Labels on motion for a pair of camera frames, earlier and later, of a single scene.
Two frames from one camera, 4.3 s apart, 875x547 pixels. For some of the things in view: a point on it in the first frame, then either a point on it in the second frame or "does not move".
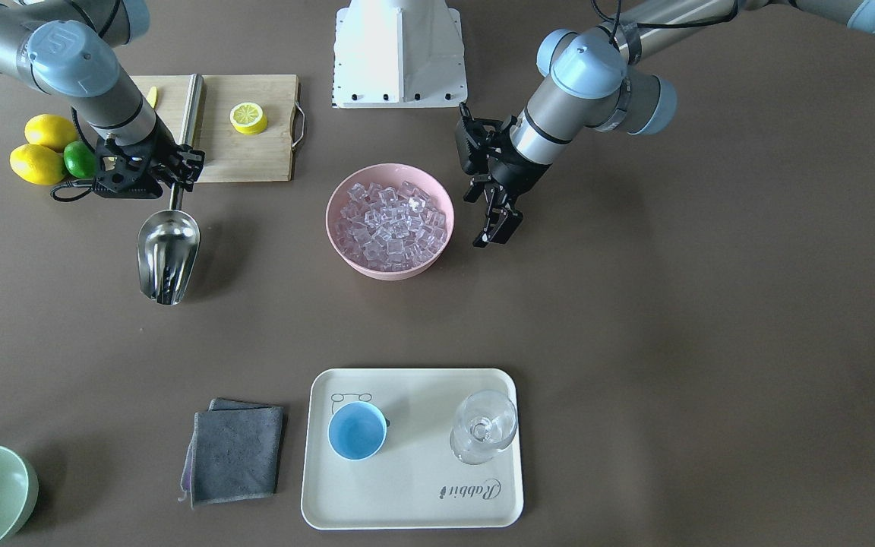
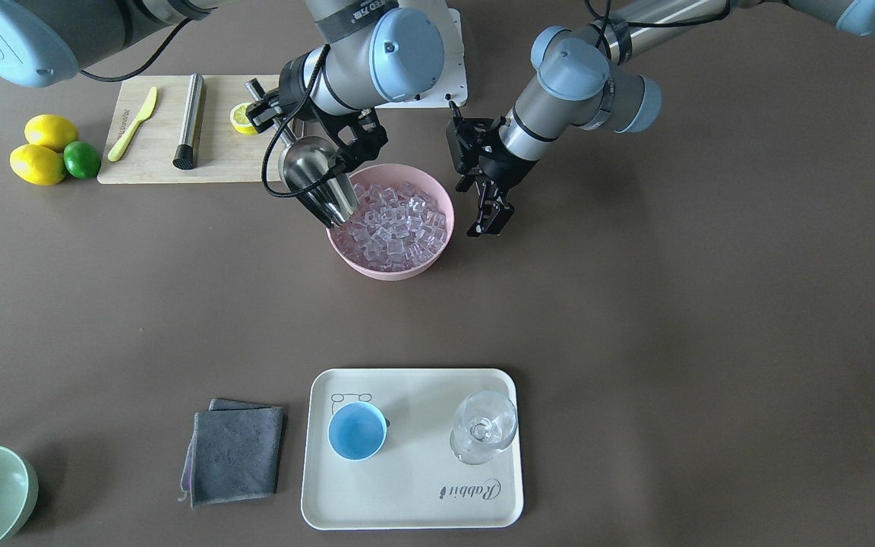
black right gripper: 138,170 → 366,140
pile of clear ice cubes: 390,229 does not move
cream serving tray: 414,482 does not move
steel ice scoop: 168,241 → 315,172
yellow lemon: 50,131 does not move
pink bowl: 389,221 does not move
